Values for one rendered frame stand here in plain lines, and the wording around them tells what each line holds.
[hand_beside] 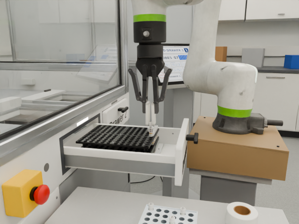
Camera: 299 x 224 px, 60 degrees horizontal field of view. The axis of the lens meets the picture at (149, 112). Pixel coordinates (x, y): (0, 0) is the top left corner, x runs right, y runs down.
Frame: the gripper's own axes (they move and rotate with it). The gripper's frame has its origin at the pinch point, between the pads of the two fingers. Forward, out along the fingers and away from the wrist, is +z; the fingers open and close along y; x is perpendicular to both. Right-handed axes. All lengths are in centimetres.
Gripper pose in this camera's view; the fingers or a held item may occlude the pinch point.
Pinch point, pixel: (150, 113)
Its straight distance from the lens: 78.4
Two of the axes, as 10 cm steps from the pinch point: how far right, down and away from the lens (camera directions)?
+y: 9.8, 0.4, -2.0
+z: 0.1, 9.7, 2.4
